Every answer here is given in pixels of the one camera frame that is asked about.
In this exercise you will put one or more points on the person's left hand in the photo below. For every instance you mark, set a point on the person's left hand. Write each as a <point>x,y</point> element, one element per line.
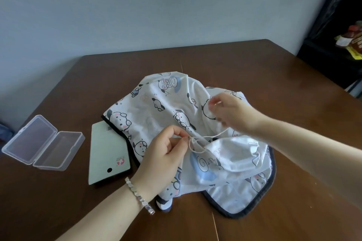
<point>154,164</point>

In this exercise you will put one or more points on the person's right hand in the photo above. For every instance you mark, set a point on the person's right hand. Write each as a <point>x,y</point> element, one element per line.
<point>239,113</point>

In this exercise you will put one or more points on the person's right fingers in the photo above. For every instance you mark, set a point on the person's right fingers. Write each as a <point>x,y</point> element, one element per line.
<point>219,108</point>

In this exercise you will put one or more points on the person's left thumb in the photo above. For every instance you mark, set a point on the person's left thumb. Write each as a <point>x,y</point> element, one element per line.
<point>178,147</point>

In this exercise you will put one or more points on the white sewing thread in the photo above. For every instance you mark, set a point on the white sewing thread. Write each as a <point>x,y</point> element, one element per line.
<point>210,137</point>

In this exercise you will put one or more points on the white cartoon print cloth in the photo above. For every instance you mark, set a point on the white cartoon print cloth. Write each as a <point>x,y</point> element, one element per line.
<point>158,102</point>

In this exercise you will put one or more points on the person's right forearm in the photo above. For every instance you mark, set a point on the person's right forearm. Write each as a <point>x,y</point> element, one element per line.
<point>311,147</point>

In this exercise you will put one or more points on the person's left forearm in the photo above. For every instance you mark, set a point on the person's left forearm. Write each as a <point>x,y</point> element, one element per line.
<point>104,215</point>

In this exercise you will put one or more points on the pale green card packet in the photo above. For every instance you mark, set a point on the pale green card packet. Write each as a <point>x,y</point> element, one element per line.
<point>109,150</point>

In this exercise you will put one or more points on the black shelf unit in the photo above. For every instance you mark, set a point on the black shelf unit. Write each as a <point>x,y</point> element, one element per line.
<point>333,60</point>

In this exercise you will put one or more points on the clear plastic hinged box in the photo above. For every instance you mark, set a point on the clear plastic hinged box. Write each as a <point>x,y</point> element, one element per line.
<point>42,143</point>

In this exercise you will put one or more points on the brown bottle with red cap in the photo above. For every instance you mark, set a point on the brown bottle with red cap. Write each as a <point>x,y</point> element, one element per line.
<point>345,37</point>

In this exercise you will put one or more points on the yellow packet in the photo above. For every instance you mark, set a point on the yellow packet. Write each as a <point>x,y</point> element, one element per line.
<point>357,48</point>

